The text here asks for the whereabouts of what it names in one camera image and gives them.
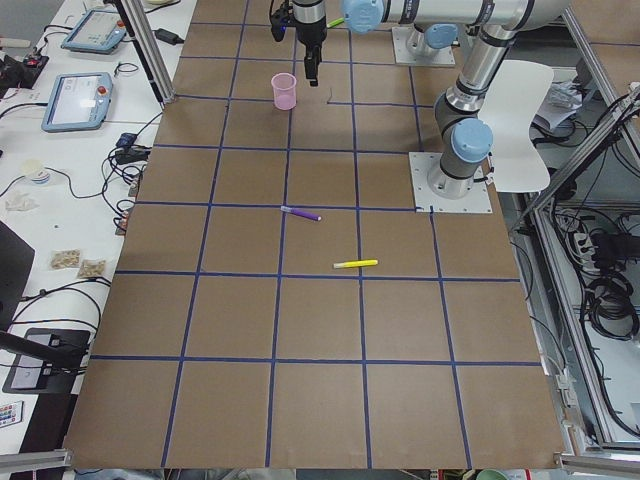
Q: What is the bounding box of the near teach pendant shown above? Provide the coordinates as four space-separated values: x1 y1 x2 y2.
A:
41 72 113 133

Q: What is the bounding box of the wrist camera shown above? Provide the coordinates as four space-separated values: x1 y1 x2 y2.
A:
269 0 293 42

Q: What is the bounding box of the white plastic chair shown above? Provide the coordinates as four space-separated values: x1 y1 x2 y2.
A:
478 60 554 193

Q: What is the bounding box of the far teach pendant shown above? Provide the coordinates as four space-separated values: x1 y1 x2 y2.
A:
61 9 127 54

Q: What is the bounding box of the pink mesh cup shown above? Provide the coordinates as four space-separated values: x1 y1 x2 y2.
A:
271 72 297 111

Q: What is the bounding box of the green pen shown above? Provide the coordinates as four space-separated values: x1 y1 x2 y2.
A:
327 18 345 29

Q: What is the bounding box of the teach pendant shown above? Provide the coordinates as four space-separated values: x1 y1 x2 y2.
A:
61 9 127 54
41 72 113 133

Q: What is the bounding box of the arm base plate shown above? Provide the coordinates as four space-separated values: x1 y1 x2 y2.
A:
409 152 492 214
392 23 458 67

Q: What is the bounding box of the purple pen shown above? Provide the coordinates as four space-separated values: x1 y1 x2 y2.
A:
280 205 322 222

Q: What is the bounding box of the yellow pen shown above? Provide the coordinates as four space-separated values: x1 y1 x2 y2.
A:
332 259 379 269

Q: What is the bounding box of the small remote control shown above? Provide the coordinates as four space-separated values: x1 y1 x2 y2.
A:
0 400 24 428

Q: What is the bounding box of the black monitor stand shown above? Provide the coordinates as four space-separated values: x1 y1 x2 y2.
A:
1 328 91 394

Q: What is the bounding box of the aluminium frame post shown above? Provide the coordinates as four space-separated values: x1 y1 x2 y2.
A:
113 0 175 105

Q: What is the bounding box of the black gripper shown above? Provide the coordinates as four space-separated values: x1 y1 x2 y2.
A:
292 0 327 87

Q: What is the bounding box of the black power adapter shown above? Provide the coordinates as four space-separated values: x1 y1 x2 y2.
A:
153 28 184 45

